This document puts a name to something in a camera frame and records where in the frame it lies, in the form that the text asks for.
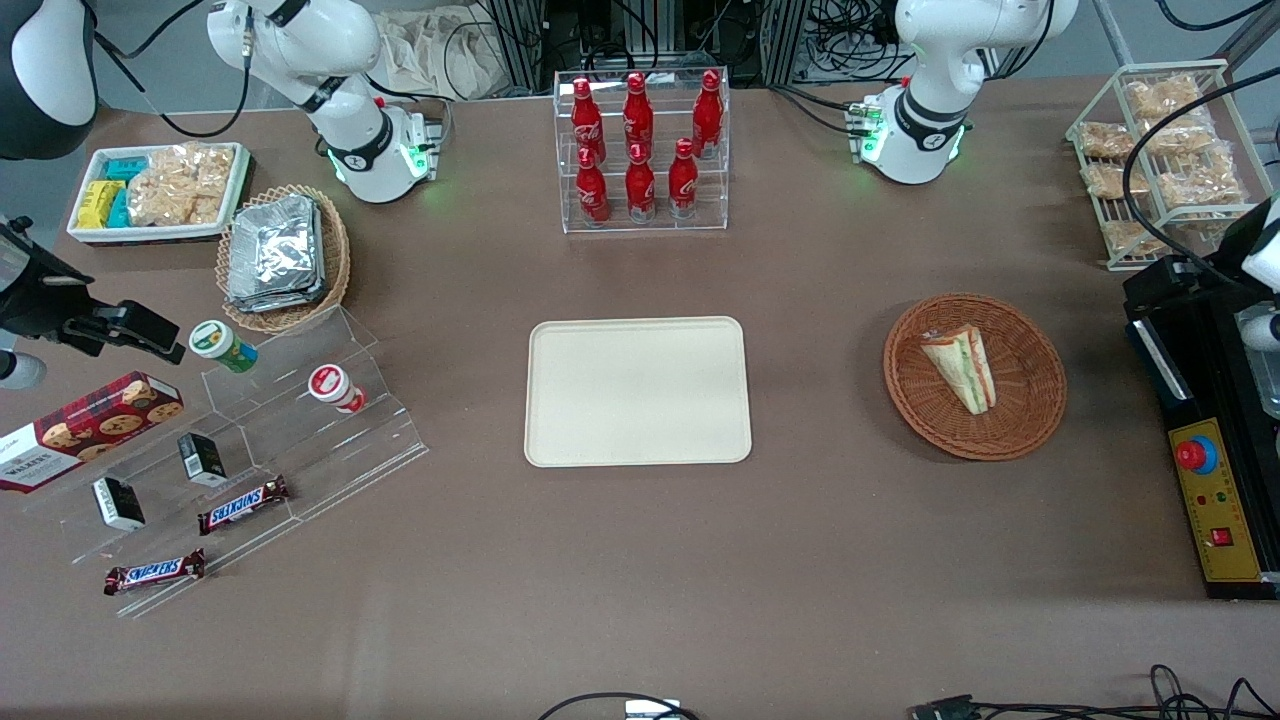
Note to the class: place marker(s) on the clear bag of crackers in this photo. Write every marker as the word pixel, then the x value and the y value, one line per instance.
pixel 180 185

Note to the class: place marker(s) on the black plug connector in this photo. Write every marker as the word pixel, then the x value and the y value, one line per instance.
pixel 942 708

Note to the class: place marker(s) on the clear acrylic stepped display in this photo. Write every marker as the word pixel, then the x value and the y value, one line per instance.
pixel 300 440

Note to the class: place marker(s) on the clear plastic container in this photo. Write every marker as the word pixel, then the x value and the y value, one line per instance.
pixel 1268 390

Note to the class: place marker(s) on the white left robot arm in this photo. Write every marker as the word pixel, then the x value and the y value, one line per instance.
pixel 925 95

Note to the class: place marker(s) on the silver foil pack stack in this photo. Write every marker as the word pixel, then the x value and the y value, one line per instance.
pixel 275 250

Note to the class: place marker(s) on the triangular sandwich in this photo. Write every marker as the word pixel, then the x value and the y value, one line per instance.
pixel 962 368

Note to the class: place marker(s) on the teal snack packet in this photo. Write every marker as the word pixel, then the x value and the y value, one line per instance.
pixel 127 167
pixel 119 210

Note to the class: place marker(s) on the beige cloth bag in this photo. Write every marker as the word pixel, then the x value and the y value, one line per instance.
pixel 440 55

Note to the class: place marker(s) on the clear bag of fried snacks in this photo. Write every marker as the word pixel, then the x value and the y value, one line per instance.
pixel 1160 97
pixel 1200 186
pixel 1105 139
pixel 1112 181
pixel 1128 236
pixel 1185 132

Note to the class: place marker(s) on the brown chocolate bar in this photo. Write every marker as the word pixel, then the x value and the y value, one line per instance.
pixel 243 505
pixel 155 572

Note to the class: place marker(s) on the black machine with yellow panel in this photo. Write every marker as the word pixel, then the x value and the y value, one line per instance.
pixel 1215 540

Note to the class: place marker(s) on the clear acrylic bottle rack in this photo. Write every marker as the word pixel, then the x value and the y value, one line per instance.
pixel 660 215

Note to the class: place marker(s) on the white rectangular snack tray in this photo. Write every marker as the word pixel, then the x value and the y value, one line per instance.
pixel 150 233

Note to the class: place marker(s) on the green lid cup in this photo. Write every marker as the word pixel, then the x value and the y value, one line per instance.
pixel 222 345

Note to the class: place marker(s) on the red emergency stop button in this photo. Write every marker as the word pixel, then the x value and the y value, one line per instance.
pixel 1196 455

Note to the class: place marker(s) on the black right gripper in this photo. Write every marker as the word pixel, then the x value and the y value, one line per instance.
pixel 38 297

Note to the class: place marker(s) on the yellow snack packet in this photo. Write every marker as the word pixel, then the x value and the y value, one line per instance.
pixel 95 203

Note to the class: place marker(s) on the red cola bottle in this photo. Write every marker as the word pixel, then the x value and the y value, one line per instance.
pixel 592 192
pixel 683 183
pixel 638 115
pixel 640 188
pixel 707 115
pixel 587 120

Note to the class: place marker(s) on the brown wicker basket shallow round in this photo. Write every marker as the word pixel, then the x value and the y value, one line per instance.
pixel 1020 400

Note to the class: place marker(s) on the small black box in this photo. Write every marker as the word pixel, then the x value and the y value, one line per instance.
pixel 118 502
pixel 203 458

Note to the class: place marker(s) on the beige plastic tray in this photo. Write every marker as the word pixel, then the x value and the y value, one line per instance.
pixel 638 392

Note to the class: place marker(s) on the tan wicker basket with foil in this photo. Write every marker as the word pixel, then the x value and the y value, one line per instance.
pixel 335 250

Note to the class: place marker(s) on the red tartan cookie box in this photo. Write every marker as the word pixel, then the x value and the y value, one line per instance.
pixel 90 430

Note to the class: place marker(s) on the red lid cup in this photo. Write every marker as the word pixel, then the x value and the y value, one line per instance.
pixel 333 386

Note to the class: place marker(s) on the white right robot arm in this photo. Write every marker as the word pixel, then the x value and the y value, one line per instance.
pixel 340 60

